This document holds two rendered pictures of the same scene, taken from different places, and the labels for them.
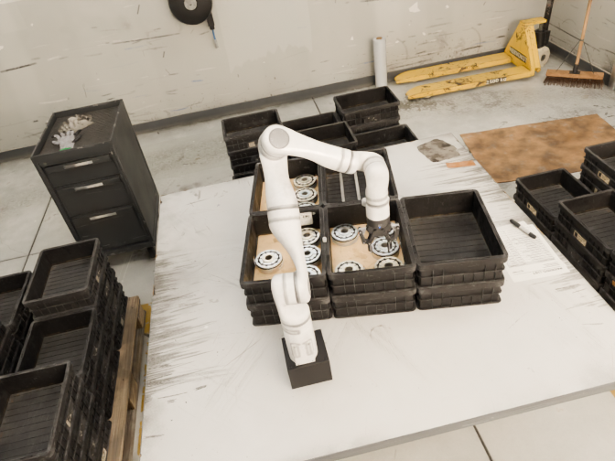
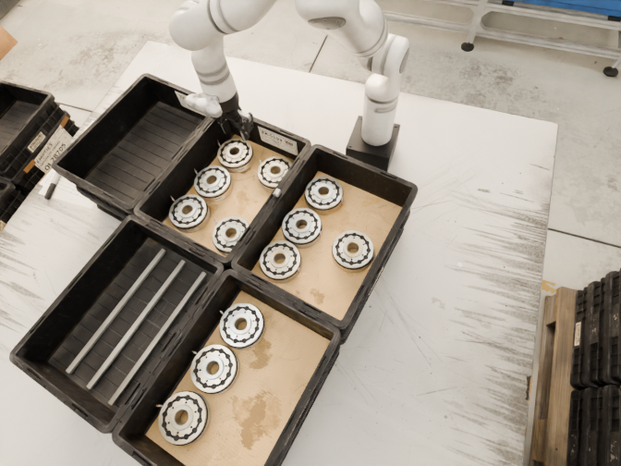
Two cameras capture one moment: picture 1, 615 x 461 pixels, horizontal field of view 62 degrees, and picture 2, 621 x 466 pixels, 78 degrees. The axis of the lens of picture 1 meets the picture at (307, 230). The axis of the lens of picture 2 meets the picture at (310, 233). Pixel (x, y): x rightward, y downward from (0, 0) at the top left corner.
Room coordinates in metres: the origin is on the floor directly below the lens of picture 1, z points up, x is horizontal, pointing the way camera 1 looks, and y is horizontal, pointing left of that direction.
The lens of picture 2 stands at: (1.82, 0.27, 1.73)
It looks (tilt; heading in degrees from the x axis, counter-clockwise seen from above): 64 degrees down; 212
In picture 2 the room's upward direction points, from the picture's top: 8 degrees counter-clockwise
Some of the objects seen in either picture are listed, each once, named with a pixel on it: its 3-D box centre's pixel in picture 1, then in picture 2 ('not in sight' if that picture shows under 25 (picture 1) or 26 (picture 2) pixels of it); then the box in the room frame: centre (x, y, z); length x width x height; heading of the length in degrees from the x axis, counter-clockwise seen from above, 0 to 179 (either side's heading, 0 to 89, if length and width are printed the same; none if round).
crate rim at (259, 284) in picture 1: (284, 244); (327, 226); (1.45, 0.09, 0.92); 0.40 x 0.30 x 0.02; 174
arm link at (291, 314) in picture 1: (290, 298); (385, 68); (1.04, 0.08, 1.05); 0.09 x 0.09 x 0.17; 86
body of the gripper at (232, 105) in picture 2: (378, 223); (225, 104); (1.30, -0.23, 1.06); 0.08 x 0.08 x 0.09
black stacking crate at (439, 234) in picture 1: (448, 238); (148, 148); (1.39, -0.50, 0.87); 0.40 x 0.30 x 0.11; 174
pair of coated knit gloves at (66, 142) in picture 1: (64, 140); not in sight; (2.78, 1.30, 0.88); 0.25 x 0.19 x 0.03; 5
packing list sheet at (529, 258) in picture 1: (523, 250); (89, 161); (1.43, -0.82, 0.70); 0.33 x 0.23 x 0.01; 5
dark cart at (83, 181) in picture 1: (108, 187); not in sight; (2.91, 1.23, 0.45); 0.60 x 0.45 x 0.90; 5
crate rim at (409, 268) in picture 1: (365, 236); (225, 177); (1.42, -0.21, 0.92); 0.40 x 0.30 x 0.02; 174
